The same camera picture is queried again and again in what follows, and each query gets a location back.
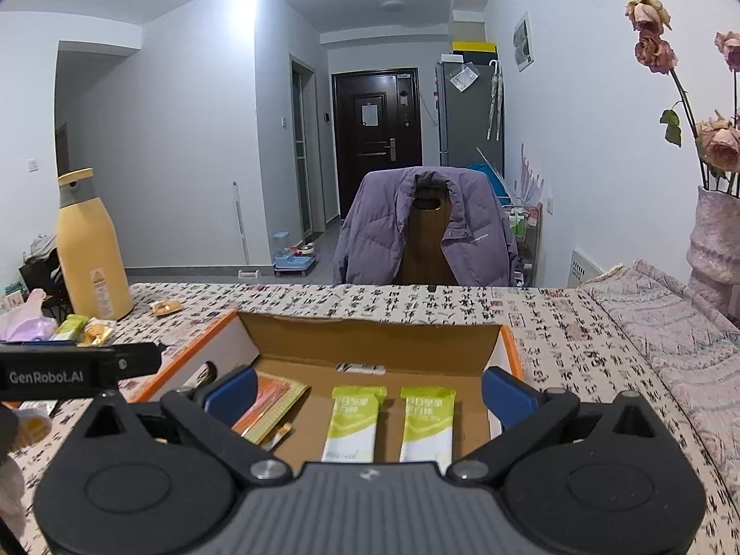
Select white umbrella on fridge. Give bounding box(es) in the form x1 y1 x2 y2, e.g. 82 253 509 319
487 60 503 141

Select green snack bar on table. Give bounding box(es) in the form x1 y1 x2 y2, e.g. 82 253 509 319
51 314 89 342

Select blue pet feeder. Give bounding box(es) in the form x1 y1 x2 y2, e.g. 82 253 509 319
272 231 317 276

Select green snack bar right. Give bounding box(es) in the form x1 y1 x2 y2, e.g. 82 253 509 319
400 386 456 475

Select yellow thermos bottle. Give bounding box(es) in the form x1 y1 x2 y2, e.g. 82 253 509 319
55 168 134 321

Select small cracker packet on table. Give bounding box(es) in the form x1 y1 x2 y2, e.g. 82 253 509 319
150 299 183 318

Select purple plastic bag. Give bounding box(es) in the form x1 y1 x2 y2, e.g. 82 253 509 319
0 288 58 342

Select orange pumpkin cardboard box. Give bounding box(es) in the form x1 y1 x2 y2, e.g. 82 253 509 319
123 311 524 467

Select purple puffer jacket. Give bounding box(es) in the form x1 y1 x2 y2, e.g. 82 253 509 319
333 166 518 287

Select yellow box on fridge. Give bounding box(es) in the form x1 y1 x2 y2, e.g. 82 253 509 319
451 42 497 54

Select pink woven table runner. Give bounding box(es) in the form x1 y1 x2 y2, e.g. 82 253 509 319
581 261 739 499

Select dark entrance door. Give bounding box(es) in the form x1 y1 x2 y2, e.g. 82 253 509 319
333 68 423 216

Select green snack bar left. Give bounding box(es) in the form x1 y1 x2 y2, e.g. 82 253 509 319
321 386 386 463

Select dried pink roses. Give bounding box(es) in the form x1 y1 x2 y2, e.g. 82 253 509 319
624 0 740 197

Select wall picture frame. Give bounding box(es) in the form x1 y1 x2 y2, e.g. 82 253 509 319
512 14 534 72

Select orange flat snack packet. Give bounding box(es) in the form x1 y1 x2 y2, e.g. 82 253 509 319
232 372 308 445

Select white mop stick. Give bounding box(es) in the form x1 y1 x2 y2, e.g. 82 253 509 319
232 182 259 281

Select pink textured vase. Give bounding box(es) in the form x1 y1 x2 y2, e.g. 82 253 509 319
686 187 740 315

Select grey refrigerator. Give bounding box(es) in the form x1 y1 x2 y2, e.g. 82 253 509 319
435 53 506 175

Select wooden chair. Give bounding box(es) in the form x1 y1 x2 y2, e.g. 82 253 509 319
395 183 458 286

